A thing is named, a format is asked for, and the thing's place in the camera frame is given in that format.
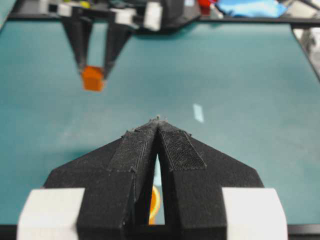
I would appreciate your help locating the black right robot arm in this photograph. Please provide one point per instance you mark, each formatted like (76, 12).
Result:
(176, 14)

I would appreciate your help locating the orange ring object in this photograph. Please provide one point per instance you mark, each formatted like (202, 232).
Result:
(154, 205)

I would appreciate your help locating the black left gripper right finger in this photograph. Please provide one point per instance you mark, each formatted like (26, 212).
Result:
(209, 195)

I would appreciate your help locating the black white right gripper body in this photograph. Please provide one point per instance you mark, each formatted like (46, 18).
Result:
(132, 13)

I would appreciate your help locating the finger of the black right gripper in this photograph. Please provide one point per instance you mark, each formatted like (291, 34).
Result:
(78, 33)
(117, 36)

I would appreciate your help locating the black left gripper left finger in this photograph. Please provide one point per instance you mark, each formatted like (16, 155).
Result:
(98, 196)

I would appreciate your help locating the orange block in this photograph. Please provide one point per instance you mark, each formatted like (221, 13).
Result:
(92, 78)

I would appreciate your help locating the blue cloth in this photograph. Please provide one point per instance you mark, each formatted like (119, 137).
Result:
(251, 8)

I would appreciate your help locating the red object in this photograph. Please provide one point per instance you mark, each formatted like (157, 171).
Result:
(204, 7)

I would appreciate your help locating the green table mat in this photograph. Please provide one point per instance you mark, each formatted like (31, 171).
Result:
(259, 94)

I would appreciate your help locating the light blue tape marker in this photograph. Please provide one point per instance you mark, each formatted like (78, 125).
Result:
(198, 113)

